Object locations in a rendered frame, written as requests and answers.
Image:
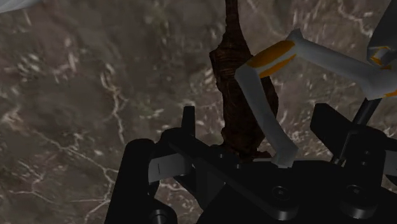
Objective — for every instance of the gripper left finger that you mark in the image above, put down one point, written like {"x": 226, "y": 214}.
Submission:
{"x": 136, "y": 173}

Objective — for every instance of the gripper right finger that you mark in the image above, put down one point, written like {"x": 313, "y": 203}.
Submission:
{"x": 332, "y": 127}

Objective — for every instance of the white and orange tool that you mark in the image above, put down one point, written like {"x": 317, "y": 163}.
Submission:
{"x": 325, "y": 59}

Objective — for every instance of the dark brown long lump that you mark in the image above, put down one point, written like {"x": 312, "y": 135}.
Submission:
{"x": 231, "y": 62}

